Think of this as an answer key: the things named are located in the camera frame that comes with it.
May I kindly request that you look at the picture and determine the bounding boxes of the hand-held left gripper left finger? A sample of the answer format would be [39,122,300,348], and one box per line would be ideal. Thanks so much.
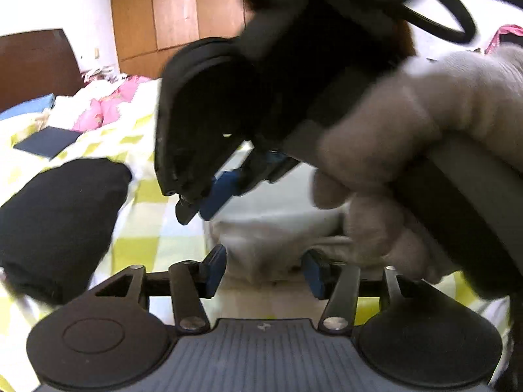
[86,244,228,334]

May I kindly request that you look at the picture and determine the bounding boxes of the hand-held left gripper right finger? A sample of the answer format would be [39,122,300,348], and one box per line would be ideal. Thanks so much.
[301,248,426,333]

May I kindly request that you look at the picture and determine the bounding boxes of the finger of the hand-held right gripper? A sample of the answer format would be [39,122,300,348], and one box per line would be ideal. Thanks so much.
[239,143,301,188]
[175,168,240,226]

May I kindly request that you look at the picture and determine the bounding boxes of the grey pants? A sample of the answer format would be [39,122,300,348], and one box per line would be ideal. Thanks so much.
[208,158,413,287]

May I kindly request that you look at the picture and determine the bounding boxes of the person's right hand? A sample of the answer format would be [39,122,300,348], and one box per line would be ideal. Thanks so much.
[312,44,523,283]

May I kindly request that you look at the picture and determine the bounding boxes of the checkered printed bed sheet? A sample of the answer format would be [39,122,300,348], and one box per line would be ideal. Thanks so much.
[0,74,515,384]

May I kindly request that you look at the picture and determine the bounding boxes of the wooden wardrobe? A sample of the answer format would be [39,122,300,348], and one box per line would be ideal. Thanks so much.
[109,0,248,79]

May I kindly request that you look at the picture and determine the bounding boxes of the pink clothing pile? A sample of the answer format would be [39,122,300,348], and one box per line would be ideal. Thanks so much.
[73,74,142,132]

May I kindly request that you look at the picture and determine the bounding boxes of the black folded cloth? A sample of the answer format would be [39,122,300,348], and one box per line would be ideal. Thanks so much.
[0,157,133,306]

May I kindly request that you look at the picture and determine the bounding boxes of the pile of light clothes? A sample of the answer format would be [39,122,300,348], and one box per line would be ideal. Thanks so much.
[79,64,120,84]

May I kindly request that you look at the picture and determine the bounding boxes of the dark blue folded cloth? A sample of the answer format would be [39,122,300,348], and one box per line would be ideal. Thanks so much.
[13,126,83,161]

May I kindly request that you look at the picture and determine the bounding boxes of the light blue pillow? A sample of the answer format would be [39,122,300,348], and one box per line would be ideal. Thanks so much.
[0,94,56,122]

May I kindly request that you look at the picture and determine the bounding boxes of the dark wooden headboard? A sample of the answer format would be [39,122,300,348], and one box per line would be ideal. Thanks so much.
[0,28,87,110]

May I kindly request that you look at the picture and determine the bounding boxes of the black cable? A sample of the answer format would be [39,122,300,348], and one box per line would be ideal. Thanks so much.
[353,0,478,45]

